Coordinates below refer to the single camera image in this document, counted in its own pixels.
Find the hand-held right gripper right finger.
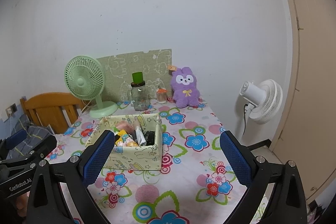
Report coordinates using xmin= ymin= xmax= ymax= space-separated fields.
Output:
xmin=220 ymin=131 xmax=307 ymax=224

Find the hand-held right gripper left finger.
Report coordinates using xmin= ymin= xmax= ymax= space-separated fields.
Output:
xmin=26 ymin=130 xmax=115 ymax=224

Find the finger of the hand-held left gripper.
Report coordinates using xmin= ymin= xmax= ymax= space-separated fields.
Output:
xmin=0 ymin=135 xmax=57 ymax=169
xmin=0 ymin=130 xmax=27 ymax=155

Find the green tissue packet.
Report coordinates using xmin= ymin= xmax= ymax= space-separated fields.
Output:
xmin=117 ymin=134 xmax=139 ymax=147

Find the pink wet wipes packet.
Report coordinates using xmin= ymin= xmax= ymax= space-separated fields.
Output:
xmin=115 ymin=120 xmax=133 ymax=135

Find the yellow cartoon fabric storage box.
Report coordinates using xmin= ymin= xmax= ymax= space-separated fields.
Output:
xmin=86 ymin=113 xmax=163 ymax=171

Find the white packet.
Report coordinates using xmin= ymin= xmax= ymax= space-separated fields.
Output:
xmin=135 ymin=130 xmax=147 ymax=146

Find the clear plastic packet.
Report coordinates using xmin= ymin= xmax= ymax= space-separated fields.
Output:
xmin=133 ymin=119 xmax=143 ymax=135

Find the black plastic bag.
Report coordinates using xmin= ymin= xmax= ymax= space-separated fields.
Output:
xmin=143 ymin=131 xmax=156 ymax=146

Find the grey plaid pillow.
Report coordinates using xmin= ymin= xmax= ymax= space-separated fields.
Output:
xmin=5 ymin=115 xmax=55 ymax=159

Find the wooden bed headboard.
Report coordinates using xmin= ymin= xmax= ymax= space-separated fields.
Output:
xmin=20 ymin=92 xmax=88 ymax=135

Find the floral tablecloth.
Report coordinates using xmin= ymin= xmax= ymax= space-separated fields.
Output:
xmin=45 ymin=99 xmax=265 ymax=224

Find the white standing fan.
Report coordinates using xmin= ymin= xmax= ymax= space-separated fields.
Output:
xmin=239 ymin=79 xmax=283 ymax=125

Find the glass mug jar green lid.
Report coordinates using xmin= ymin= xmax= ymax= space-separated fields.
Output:
xmin=127 ymin=72 xmax=150 ymax=111

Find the green desk fan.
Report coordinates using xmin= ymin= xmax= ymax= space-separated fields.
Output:
xmin=64 ymin=55 xmax=118 ymax=119

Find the purple plush toy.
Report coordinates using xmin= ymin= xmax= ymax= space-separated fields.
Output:
xmin=167 ymin=64 xmax=200 ymax=109

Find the cotton swab jar orange lid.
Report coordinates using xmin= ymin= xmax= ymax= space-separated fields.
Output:
xmin=157 ymin=86 xmax=167 ymax=104

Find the green cartoon print board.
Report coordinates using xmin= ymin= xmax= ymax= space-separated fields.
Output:
xmin=97 ymin=49 xmax=172 ymax=102

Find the beige door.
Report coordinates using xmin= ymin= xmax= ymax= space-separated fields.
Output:
xmin=270 ymin=0 xmax=336 ymax=206

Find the black fan cable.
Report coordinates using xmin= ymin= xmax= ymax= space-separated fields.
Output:
xmin=241 ymin=105 xmax=248 ymax=139

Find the white fan cable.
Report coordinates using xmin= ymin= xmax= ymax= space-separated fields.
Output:
xmin=79 ymin=101 xmax=91 ymax=115

